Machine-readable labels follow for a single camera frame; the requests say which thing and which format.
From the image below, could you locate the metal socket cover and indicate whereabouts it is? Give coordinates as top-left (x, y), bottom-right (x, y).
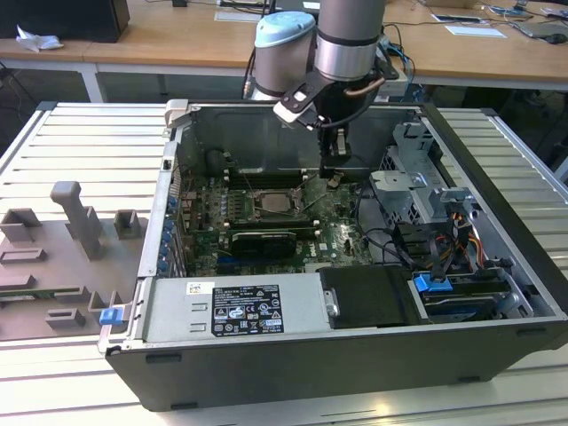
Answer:
top-left (290, 172), bottom-right (332, 213)

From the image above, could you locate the silver green CPU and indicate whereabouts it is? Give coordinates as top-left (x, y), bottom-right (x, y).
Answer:
top-left (258, 193), bottom-right (296, 217)

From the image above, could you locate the CPU socket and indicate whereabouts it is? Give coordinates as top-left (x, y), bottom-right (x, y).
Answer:
top-left (250, 188), bottom-right (311, 223)

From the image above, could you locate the white power strip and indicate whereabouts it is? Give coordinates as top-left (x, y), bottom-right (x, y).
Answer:
top-left (377, 68), bottom-right (408, 97)

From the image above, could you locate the perforated metal drive cage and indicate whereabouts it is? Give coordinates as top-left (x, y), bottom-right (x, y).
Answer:
top-left (367, 122), bottom-right (480, 225)

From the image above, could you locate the green motherboard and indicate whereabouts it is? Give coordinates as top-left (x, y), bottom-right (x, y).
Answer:
top-left (177, 170), bottom-right (378, 274)

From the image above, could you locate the black graphics card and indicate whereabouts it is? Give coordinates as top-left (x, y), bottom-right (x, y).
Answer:
top-left (230, 229), bottom-right (297, 259)

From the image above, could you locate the black plastic shroud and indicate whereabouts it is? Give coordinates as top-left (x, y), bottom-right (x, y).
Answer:
top-left (319, 264), bottom-right (421, 330)

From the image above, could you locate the hard disk in blue carrier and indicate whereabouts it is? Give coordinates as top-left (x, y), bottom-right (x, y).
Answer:
top-left (411, 272), bottom-right (509, 324)

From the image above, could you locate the wooden desk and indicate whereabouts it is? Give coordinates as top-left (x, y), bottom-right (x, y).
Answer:
top-left (0, 0), bottom-right (568, 106)

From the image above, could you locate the white paper sheet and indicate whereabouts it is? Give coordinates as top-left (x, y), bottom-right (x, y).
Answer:
top-left (445, 24), bottom-right (507, 40)

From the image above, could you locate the silver power supply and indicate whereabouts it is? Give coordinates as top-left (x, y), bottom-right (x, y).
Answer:
top-left (144, 272), bottom-right (332, 345)

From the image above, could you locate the black silver PC case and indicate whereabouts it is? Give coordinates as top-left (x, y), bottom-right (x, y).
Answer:
top-left (98, 98), bottom-right (568, 412)

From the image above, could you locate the grey laptop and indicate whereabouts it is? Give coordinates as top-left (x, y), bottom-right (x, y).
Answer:
top-left (517, 20), bottom-right (568, 39)

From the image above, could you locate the black computer tower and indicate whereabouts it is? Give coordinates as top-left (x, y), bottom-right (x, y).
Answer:
top-left (0, 0), bottom-right (131, 44)

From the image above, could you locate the grey parts rack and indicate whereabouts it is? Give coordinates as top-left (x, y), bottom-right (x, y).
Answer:
top-left (0, 179), bottom-right (150, 343)

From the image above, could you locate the crumpled white paper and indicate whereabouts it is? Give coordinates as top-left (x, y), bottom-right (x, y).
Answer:
top-left (15, 24), bottom-right (63, 51)

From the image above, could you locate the green RAM stick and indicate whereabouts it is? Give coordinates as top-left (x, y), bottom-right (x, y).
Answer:
top-left (0, 290), bottom-right (85, 301)

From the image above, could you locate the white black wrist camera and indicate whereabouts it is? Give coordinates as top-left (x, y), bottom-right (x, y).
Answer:
top-left (272, 83), bottom-right (326, 132)

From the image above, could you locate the black disk wire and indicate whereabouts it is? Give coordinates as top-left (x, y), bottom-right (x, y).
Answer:
top-left (426, 233), bottom-right (446, 284)

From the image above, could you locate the yellow orange wire bundle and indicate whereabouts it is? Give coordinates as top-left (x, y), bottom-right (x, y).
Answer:
top-left (447, 211), bottom-right (487, 270)

